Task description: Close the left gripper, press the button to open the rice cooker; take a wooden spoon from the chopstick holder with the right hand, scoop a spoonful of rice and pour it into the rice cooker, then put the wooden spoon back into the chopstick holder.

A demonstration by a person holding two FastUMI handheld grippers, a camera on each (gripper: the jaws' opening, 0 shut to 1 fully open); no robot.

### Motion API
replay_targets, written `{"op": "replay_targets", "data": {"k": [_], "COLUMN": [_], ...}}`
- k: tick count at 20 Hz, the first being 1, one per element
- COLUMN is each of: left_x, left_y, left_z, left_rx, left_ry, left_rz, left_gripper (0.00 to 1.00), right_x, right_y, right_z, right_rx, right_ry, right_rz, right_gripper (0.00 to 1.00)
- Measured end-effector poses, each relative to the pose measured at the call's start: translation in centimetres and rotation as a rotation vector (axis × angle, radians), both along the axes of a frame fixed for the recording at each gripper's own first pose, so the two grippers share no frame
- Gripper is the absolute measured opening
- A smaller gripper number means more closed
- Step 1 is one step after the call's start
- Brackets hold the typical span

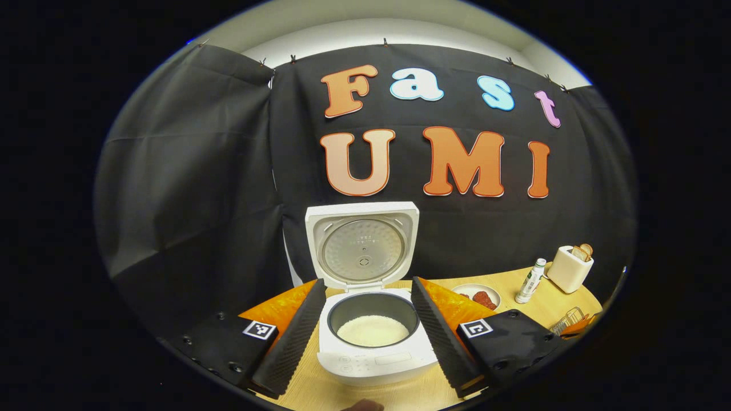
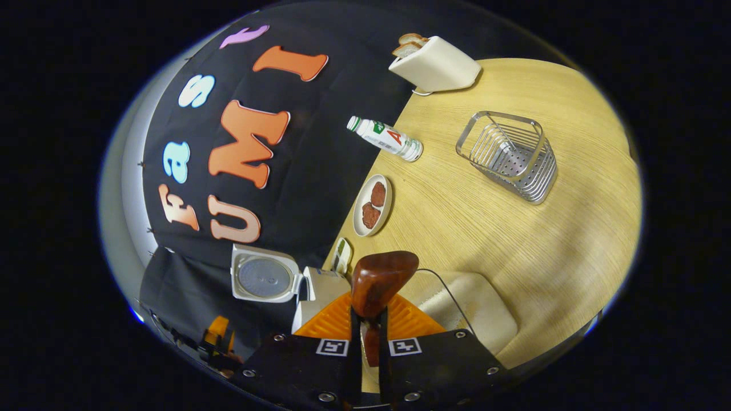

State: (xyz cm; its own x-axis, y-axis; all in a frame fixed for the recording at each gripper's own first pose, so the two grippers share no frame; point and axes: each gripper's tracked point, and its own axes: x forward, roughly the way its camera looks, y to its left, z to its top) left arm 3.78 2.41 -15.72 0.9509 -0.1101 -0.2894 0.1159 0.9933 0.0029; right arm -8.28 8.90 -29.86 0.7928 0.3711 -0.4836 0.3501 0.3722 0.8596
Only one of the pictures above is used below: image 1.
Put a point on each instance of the toast bread slice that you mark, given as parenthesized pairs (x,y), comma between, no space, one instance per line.
(587,249)
(579,254)

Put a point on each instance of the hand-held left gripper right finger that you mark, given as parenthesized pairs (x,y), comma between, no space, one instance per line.
(442,342)

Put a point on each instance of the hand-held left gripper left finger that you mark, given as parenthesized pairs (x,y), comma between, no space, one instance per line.
(294,342)

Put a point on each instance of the white rice cooker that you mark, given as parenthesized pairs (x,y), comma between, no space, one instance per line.
(371,365)

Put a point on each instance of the white toaster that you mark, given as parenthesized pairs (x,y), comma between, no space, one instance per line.
(568,274)

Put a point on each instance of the white round plate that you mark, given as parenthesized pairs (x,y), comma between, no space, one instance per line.
(465,288)

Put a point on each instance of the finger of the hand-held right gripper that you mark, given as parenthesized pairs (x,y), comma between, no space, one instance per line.
(582,326)

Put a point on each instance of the white drink bottle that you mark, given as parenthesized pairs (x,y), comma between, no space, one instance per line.
(531,279)

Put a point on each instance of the white rice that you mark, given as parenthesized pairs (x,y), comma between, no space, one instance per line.
(372,331)

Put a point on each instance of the black backdrop cloth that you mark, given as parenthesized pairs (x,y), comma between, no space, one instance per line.
(200,171)

